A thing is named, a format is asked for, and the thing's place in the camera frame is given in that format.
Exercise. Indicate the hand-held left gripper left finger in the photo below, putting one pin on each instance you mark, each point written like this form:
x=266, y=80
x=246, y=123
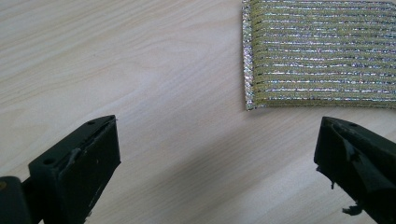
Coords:
x=74, y=168

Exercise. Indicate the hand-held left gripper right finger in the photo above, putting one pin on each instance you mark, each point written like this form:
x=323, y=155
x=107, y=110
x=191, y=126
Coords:
x=358, y=161

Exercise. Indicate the green silver striped scouring pad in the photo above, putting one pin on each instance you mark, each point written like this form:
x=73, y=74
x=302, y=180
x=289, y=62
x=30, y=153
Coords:
x=320, y=53

